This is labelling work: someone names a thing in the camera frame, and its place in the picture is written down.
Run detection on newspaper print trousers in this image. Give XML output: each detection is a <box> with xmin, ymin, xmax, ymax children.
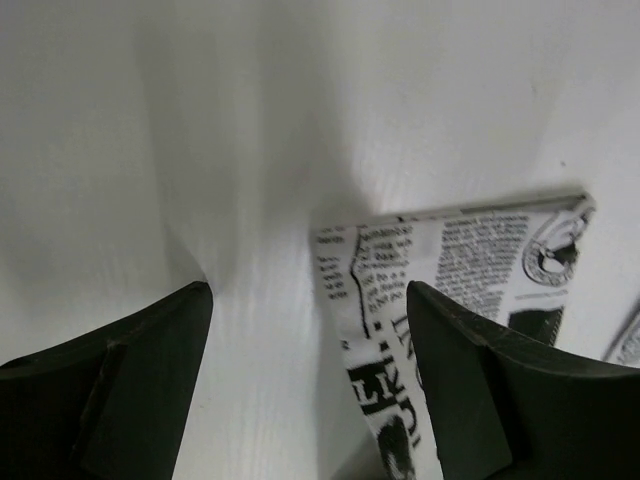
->
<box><xmin>311</xmin><ymin>193</ymin><xmax>639</xmax><ymax>479</ymax></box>

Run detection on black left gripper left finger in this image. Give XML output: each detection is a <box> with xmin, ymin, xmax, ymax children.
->
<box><xmin>1</xmin><ymin>281</ymin><xmax>213</xmax><ymax>479</ymax></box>

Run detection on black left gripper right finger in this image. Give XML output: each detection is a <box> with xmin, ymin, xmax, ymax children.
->
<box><xmin>407</xmin><ymin>281</ymin><xmax>639</xmax><ymax>479</ymax></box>

